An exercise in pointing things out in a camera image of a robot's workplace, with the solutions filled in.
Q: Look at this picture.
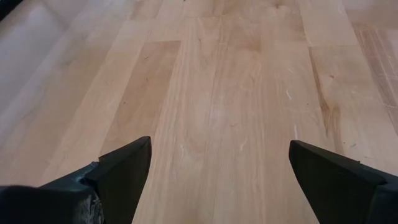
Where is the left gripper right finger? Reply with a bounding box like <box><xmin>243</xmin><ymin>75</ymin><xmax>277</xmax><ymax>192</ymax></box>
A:
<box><xmin>288</xmin><ymin>139</ymin><xmax>398</xmax><ymax>224</ymax></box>

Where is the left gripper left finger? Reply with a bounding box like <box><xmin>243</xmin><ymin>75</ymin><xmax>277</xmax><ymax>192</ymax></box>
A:
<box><xmin>0</xmin><ymin>136</ymin><xmax>152</xmax><ymax>224</ymax></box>

